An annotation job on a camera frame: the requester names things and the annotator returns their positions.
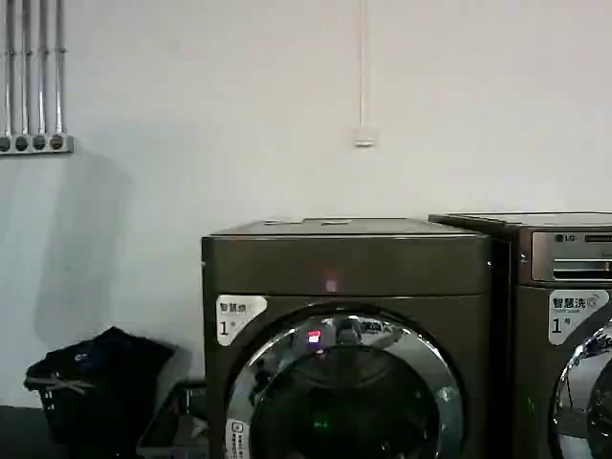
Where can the black plastic crate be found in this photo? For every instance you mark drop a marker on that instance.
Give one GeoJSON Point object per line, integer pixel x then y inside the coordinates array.
{"type": "Point", "coordinates": [177, 421]}

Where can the grey metal wall pipe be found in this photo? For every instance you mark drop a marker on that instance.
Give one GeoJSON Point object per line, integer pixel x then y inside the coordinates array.
{"type": "Point", "coordinates": [26, 67]}
{"type": "Point", "coordinates": [8, 67]}
{"type": "Point", "coordinates": [43, 67]}
{"type": "Point", "coordinates": [59, 67]}

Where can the round chrome glass dryer door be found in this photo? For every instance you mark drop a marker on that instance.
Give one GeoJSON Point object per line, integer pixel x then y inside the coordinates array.
{"type": "Point", "coordinates": [354, 382]}
{"type": "Point", "coordinates": [590, 382]}

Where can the dark clothes pile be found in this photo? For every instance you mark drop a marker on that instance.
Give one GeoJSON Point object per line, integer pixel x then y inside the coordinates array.
{"type": "Point", "coordinates": [105, 358]}

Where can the grey dryer with plain panel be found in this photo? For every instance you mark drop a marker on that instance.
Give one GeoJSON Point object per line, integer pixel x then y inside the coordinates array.
{"type": "Point", "coordinates": [349, 260]}

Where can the white label sticker on dryer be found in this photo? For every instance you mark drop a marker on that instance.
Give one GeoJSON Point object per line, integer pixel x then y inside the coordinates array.
{"type": "Point", "coordinates": [571, 315]}
{"type": "Point", "coordinates": [239, 318]}

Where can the grey dryer with silver drawer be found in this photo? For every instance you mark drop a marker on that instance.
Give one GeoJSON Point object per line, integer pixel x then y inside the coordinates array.
{"type": "Point", "coordinates": [531, 306]}

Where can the black laundry basket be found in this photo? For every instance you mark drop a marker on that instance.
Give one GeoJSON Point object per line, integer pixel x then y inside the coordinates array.
{"type": "Point", "coordinates": [62, 411]}

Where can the white wall socket box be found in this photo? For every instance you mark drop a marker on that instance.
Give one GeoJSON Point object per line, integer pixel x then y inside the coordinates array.
{"type": "Point", "coordinates": [364, 136]}

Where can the grey pipe junction box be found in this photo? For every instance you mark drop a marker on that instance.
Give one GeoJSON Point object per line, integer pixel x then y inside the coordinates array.
{"type": "Point", "coordinates": [38, 142]}

